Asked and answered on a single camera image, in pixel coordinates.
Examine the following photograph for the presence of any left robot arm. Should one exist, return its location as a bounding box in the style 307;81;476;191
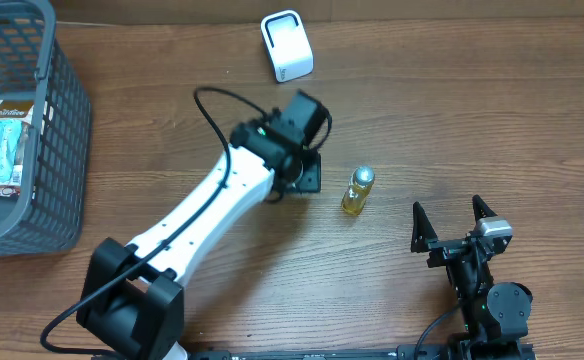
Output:
76;91;332;359

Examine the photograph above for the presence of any white barcode scanner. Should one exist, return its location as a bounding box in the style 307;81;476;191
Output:
260;9;314;83

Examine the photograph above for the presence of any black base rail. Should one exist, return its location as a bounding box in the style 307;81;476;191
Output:
188;344;536;360

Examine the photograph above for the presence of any brown snack packet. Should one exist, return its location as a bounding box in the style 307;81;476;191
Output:
0;100;34;121

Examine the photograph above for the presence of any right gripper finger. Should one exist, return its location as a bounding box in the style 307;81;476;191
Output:
472;194;497;222
410;202;438;253

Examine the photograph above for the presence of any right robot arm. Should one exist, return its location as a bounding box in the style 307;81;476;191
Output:
410;195;535;360

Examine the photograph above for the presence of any yellow drink bottle silver cap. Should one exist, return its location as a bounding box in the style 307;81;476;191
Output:
341;165;375;215

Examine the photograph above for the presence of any grey plastic mesh basket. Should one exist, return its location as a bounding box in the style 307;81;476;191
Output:
0;1;92;256

